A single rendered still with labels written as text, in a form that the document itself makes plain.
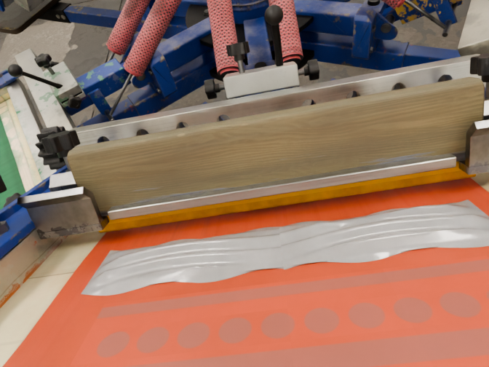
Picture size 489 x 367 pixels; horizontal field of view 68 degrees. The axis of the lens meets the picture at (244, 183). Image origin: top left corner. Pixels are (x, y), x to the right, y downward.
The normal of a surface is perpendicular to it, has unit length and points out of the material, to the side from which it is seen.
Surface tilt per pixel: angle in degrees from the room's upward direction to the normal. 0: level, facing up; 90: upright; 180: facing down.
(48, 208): 58
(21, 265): 90
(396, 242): 5
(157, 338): 32
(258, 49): 0
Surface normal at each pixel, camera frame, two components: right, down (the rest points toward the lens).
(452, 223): -0.28, -0.58
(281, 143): -0.04, 0.36
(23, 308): -0.18, -0.91
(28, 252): 0.98, -0.15
